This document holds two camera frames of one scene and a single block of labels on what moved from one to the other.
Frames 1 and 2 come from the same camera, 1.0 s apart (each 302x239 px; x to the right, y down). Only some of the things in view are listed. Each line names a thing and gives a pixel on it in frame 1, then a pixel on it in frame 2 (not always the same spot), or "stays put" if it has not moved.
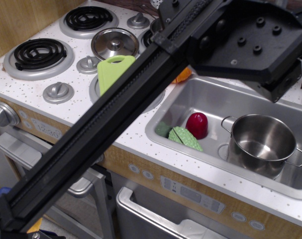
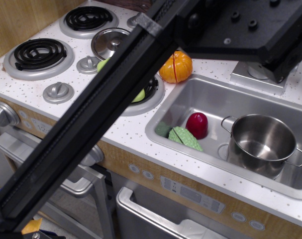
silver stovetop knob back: [138, 22] stays put
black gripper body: [276, 84] -> [282, 63]
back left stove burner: [82, 22] stays put
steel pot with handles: [259, 145] stays put
